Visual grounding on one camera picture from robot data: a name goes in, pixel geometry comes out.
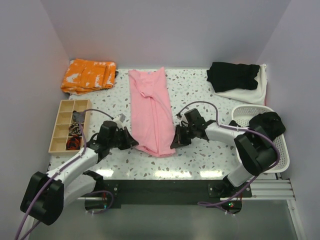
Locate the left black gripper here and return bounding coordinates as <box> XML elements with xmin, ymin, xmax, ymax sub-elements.
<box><xmin>108</xmin><ymin>126</ymin><xmax>138</xmax><ymax>151</ymax></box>

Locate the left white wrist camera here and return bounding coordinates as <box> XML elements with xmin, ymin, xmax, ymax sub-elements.
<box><xmin>113</xmin><ymin>113</ymin><xmax>126</xmax><ymax>124</ymax></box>

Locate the black t-shirt in basket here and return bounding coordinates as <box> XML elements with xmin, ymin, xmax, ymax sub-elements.
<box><xmin>228</xmin><ymin>111</ymin><xmax>286</xmax><ymax>141</ymax></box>

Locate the orange white folded t-shirt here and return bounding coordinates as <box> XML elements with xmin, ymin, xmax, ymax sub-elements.
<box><xmin>60</xmin><ymin>58</ymin><xmax>117</xmax><ymax>96</ymax></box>

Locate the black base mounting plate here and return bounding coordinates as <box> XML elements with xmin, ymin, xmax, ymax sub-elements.
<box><xmin>85</xmin><ymin>179</ymin><xmax>253</xmax><ymax>209</ymax></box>

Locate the white plastic laundry basket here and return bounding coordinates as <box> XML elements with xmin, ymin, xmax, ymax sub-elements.
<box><xmin>231</xmin><ymin>104</ymin><xmax>290</xmax><ymax>174</ymax></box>

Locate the black folded t-shirt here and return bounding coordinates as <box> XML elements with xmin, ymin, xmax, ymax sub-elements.
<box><xmin>206</xmin><ymin>62</ymin><xmax>260</xmax><ymax>93</ymax></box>

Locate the pink t-shirt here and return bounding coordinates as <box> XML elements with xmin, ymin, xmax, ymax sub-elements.
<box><xmin>128</xmin><ymin>67</ymin><xmax>176</xmax><ymax>158</ymax></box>

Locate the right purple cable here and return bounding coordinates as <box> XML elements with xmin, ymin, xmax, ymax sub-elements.
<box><xmin>176</xmin><ymin>100</ymin><xmax>280</xmax><ymax>210</ymax></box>

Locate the purple cable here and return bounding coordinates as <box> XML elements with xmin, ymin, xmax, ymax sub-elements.
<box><xmin>14</xmin><ymin>108</ymin><xmax>116</xmax><ymax>240</ymax></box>
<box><xmin>176</xmin><ymin>100</ymin><xmax>280</xmax><ymax>210</ymax></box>

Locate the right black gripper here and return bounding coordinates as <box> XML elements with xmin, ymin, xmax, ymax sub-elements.
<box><xmin>170</xmin><ymin>123</ymin><xmax>197</xmax><ymax>149</ymax></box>

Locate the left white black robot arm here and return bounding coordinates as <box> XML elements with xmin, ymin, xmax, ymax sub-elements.
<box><xmin>20</xmin><ymin>120</ymin><xmax>139</xmax><ymax>226</ymax></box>

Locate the wooden compartment tray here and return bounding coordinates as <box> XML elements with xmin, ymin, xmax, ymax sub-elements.
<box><xmin>48</xmin><ymin>99</ymin><xmax>92</xmax><ymax>156</ymax></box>

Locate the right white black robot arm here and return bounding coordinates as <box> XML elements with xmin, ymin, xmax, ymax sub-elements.
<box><xmin>170</xmin><ymin>108</ymin><xmax>286</xmax><ymax>197</ymax></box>

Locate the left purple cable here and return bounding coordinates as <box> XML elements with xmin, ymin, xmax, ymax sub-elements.
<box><xmin>14</xmin><ymin>108</ymin><xmax>116</xmax><ymax>240</ymax></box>

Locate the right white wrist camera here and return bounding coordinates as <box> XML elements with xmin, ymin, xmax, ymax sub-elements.
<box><xmin>175</xmin><ymin>112</ymin><xmax>188</xmax><ymax>124</ymax></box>

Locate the black white patterned item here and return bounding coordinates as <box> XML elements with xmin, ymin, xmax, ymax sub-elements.
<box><xmin>68</xmin><ymin>122</ymin><xmax>82</xmax><ymax>137</ymax></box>

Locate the aluminium rail frame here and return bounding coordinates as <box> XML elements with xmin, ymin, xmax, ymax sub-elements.
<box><xmin>234</xmin><ymin>178</ymin><xmax>296</xmax><ymax>201</ymax></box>

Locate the grey item in tray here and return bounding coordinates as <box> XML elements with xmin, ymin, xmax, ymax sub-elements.
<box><xmin>72</xmin><ymin>110</ymin><xmax>85</xmax><ymax>123</ymax></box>

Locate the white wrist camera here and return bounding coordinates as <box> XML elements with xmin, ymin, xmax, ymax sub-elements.
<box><xmin>175</xmin><ymin>112</ymin><xmax>188</xmax><ymax>124</ymax></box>
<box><xmin>113</xmin><ymin>113</ymin><xmax>126</xmax><ymax>124</ymax></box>

